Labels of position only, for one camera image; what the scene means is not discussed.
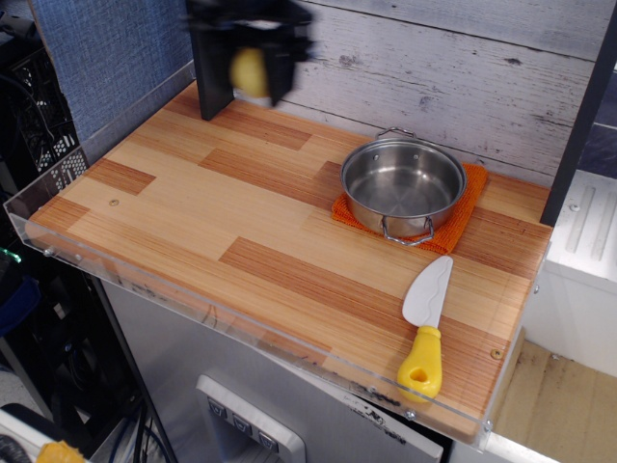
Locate steel pan with handles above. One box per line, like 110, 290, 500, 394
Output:
339, 126, 468, 247

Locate black plastic crate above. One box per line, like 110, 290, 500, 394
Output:
3, 49, 79, 173

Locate toy knife yellow handle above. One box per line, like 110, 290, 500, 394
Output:
397, 256, 453, 402

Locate orange knitted cloth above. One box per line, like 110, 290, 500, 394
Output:
332, 163, 489, 255

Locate clear acrylic table guard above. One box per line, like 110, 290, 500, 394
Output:
7, 86, 550, 444

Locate dark grey right post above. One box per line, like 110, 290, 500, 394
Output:
540, 6, 616, 227

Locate yellow object bottom left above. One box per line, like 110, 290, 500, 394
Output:
36, 441, 86, 463

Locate silver toy fridge cabinet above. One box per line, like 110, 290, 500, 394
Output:
101, 283, 452, 462

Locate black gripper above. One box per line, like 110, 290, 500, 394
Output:
187, 1, 313, 106

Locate dark grey left post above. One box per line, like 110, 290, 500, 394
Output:
190, 30, 234, 121

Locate white toy sink unit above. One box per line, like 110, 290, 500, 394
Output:
523, 171, 616, 376

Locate yellow toy potato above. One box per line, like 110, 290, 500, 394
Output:
229, 47, 269, 98

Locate grey dispenser button panel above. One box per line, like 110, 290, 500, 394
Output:
196, 374, 307, 462

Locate dark grey post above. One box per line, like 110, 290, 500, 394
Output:
540, 6, 616, 227
190, 30, 234, 121

